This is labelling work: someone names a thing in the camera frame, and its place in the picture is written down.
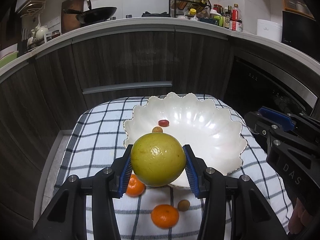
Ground small orange mandarin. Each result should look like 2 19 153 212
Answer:
126 174 145 197

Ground large orange mandarin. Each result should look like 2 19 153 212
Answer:
150 204 180 229

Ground yellow-green round citrus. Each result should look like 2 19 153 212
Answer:
130 133 186 187

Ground person's right hand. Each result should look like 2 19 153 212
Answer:
288 198 313 234

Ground white scalloped gold-rimmed bowl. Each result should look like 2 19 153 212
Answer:
123 92 247 176

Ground tan longan on cloth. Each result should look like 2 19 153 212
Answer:
177 199 190 212

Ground white black checked cloth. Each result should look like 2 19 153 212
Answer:
54 96 293 239

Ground black microwave oven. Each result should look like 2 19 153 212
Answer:
281 11 319 62

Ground red grape in bowl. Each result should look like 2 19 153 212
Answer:
158 119 170 127

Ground tan longan in bowl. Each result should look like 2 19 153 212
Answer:
152 126 163 133

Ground green container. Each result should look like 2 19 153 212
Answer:
213 15 224 27

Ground red-capped sauce bottle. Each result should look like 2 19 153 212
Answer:
229 3 242 32

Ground yellow-lid jar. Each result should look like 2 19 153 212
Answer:
188 8 198 21

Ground white teapot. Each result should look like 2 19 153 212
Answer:
31 14 49 41

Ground black wok pan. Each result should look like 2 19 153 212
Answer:
63 7 117 24

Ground wooden cutting board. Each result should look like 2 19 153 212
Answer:
61 0 85 34

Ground black wire spice rack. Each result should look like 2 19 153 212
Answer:
168 0 213 18

